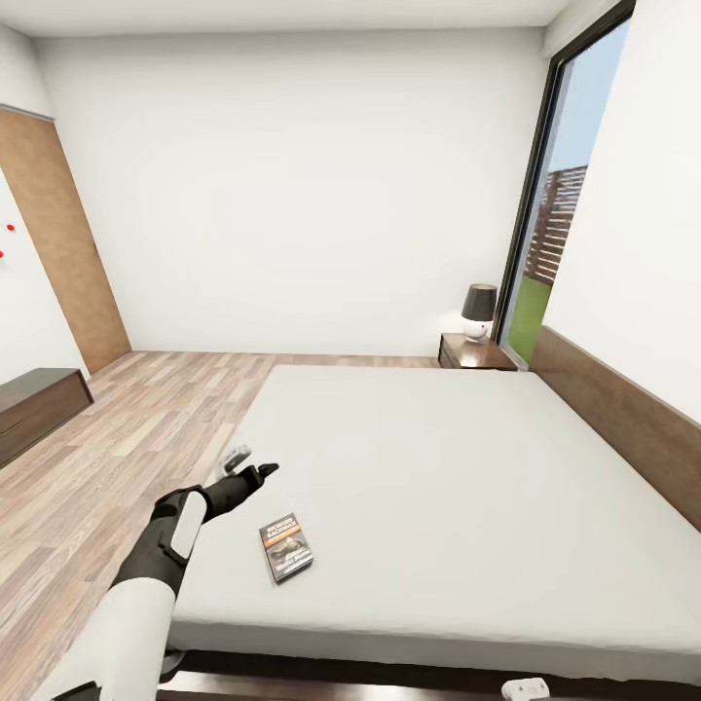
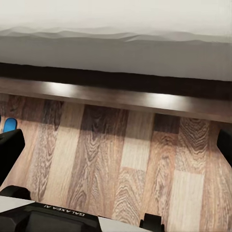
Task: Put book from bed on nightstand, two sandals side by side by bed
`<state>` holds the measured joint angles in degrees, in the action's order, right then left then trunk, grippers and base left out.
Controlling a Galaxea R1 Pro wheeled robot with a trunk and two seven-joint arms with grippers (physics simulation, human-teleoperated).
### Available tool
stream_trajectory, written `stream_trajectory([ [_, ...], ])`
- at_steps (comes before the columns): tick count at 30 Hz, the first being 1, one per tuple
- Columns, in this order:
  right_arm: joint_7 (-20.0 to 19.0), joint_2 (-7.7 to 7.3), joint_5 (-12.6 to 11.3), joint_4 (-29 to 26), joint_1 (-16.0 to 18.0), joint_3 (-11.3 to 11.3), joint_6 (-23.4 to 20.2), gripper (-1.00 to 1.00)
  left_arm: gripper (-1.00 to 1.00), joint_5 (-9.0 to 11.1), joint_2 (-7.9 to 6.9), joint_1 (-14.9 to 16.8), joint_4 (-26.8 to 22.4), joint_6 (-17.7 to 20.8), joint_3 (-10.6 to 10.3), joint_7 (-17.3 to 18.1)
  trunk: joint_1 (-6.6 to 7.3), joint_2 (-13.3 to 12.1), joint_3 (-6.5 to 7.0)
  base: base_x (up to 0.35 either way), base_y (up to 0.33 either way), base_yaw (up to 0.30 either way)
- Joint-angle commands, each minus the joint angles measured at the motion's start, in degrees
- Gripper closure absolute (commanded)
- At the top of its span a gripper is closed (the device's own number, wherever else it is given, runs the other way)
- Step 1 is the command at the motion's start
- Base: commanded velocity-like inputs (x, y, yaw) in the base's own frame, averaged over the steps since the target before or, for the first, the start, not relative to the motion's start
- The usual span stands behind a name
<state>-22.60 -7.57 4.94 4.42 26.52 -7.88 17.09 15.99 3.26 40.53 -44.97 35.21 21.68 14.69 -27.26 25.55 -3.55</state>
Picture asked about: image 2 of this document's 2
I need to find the sandal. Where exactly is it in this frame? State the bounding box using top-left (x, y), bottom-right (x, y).
top-left (3, 118), bottom-right (17, 133)

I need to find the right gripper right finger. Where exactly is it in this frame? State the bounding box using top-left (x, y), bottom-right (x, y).
top-left (217, 128), bottom-right (232, 166)

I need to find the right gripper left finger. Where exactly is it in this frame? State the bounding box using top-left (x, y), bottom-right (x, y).
top-left (0, 129), bottom-right (25, 187)

